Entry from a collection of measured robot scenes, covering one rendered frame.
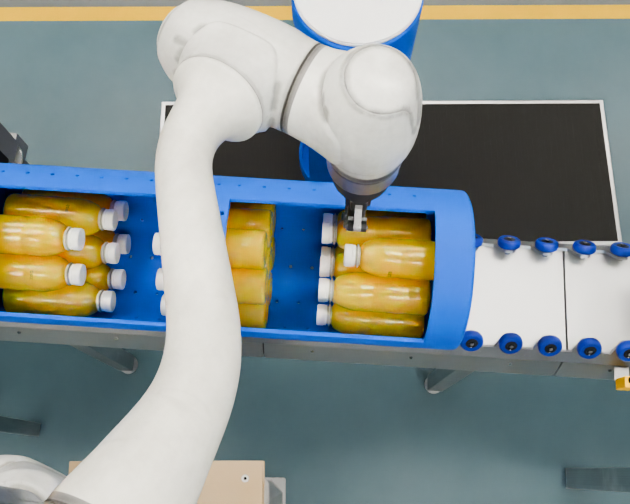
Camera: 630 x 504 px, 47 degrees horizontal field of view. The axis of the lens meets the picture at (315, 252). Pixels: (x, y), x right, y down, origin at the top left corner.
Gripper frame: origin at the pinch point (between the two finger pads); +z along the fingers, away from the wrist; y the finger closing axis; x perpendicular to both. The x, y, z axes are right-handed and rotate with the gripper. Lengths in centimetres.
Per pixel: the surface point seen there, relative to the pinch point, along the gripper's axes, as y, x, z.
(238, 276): -5.8, 18.7, 19.1
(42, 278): -8, 53, 20
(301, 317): -9.4, 7.8, 34.0
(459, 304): -9.6, -18.1, 12.2
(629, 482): -36, -74, 85
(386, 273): -4.1, -6.5, 16.7
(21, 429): -33, 91, 118
